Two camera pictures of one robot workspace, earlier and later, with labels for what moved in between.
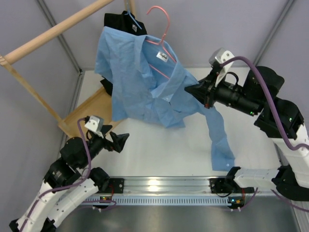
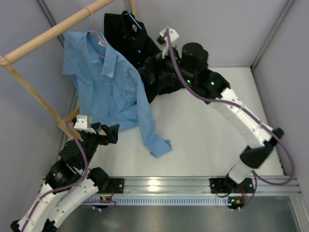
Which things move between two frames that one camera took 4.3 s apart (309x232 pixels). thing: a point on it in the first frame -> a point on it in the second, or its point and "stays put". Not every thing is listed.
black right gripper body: [230, 95] -> [166, 66]
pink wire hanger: [162, 40] -> [96, 33]
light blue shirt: [149, 85] -> [109, 87]
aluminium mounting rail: [170, 186] stays put
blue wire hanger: [129, 12] stays put
